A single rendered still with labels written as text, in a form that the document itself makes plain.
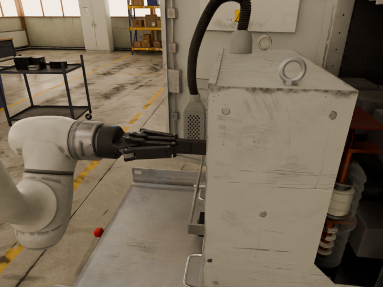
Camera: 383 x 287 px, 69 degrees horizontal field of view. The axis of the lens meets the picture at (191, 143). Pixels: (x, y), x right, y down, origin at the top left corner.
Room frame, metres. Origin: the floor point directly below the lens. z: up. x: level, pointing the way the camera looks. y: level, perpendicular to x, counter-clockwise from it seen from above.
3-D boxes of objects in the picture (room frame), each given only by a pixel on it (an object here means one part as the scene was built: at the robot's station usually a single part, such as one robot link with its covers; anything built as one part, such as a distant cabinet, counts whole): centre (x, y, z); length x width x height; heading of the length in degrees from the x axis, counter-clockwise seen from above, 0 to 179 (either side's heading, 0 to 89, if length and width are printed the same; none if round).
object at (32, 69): (3.76, 1.97, 0.48); 0.90 x 0.60 x 0.96; 88
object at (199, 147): (0.54, 0.00, 1.23); 0.07 x 0.01 x 0.03; 82
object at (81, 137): (0.58, 0.23, 1.23); 0.09 x 0.06 x 0.09; 172
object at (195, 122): (0.90, -0.01, 1.14); 0.08 x 0.05 x 0.17; 82
